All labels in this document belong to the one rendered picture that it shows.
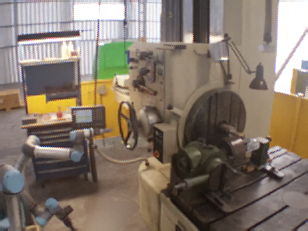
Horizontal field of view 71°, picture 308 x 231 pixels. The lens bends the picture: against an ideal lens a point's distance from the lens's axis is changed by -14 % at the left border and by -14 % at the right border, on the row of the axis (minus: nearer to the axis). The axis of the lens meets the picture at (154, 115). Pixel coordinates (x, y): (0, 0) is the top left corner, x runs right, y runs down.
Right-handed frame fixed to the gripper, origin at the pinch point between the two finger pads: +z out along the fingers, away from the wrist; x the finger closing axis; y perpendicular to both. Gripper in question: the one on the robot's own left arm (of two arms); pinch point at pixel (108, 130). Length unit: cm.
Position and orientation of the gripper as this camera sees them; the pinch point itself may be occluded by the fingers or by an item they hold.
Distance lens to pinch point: 197.9
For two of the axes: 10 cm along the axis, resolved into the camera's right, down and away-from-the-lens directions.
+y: -2.0, -9.7, 1.1
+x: -4.0, 1.8, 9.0
